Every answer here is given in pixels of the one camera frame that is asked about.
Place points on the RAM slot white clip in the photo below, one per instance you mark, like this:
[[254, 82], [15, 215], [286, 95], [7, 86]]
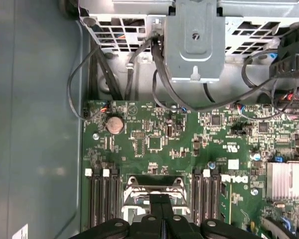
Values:
[[206, 173], [108, 199], [92, 199]]

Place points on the CPU socket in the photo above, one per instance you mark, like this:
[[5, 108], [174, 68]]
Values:
[[178, 180]]

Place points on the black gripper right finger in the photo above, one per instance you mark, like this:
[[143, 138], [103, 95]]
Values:
[[179, 230]]

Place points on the round coin cell battery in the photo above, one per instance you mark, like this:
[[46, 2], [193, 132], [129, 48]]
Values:
[[114, 124]]

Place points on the metal socket cover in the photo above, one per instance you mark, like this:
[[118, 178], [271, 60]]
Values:
[[139, 191]]

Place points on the silver chipset heatsink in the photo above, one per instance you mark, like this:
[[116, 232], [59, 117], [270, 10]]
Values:
[[289, 179]]

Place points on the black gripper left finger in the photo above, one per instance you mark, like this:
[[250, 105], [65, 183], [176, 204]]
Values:
[[149, 230]]

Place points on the RAM slot black clip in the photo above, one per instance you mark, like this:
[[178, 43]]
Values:
[[196, 194], [116, 196], [215, 194]]

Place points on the green motherboard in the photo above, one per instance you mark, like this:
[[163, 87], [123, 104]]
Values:
[[189, 139]]

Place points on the white sticker label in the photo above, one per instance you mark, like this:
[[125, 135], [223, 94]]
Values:
[[20, 232]]

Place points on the silver drive cage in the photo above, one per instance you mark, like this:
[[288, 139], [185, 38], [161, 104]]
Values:
[[194, 49]]

